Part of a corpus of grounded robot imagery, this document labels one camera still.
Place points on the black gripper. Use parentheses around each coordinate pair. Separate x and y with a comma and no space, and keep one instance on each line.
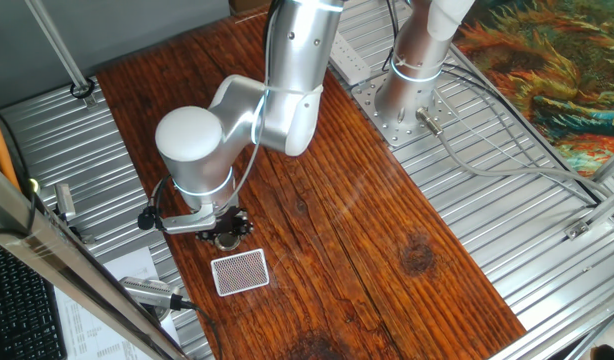
(227,220)

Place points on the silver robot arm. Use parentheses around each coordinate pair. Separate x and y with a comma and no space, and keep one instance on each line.
(192,150)

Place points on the wood grain table mat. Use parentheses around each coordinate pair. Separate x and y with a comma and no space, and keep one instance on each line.
(387,225)

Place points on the shiny steel beam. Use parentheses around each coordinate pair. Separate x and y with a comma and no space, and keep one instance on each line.
(62,255)

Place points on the printed paper sheet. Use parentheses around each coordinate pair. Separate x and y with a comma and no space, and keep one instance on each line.
(87,330)

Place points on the white power strip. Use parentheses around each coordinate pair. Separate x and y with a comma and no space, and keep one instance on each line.
(352,62)

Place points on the black keyboard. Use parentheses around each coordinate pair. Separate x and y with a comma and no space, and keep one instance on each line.
(22,315)

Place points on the brown cardboard box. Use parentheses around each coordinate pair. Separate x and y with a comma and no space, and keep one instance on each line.
(247,5)

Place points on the colourful painted cloth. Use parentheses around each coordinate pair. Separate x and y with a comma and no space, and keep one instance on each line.
(547,65)

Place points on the wrist camera with grey bracket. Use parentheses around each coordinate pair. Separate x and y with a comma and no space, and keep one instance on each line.
(187,222)

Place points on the silver camera with black plug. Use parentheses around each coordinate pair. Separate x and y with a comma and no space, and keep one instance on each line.
(147,292)

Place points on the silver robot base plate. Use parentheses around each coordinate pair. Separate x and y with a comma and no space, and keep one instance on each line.
(412,132)

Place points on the aluminium frame post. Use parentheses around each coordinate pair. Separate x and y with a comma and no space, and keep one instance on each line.
(57,47)

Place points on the aluminium frame rail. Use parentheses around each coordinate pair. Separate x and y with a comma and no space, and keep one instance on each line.
(562,335)

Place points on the aluminium frame strut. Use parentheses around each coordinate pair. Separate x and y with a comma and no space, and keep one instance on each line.
(599,215)
(612,165)

